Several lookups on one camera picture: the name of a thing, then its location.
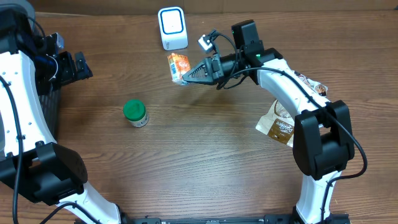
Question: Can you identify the green lidded jar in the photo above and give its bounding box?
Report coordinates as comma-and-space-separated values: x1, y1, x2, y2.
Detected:
123, 100, 149, 128

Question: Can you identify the dark grey mesh basket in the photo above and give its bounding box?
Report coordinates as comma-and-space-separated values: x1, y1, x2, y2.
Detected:
39, 90, 61, 140

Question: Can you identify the beige brown snack pouch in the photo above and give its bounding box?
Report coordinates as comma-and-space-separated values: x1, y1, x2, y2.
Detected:
256, 72, 328, 147

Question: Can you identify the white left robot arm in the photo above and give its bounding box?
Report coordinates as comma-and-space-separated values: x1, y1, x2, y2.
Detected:
1, 1, 123, 223

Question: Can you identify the orange tissue pack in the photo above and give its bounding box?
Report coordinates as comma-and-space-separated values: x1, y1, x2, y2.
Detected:
167, 53, 191, 85

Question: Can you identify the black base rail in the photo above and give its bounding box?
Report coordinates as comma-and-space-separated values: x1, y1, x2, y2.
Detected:
124, 213, 351, 224

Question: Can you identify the white barcode scanner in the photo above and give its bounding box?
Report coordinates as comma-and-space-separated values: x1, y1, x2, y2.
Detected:
157, 6, 188, 50

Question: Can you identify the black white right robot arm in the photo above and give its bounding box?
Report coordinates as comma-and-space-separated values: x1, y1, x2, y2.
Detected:
182, 20, 368, 223

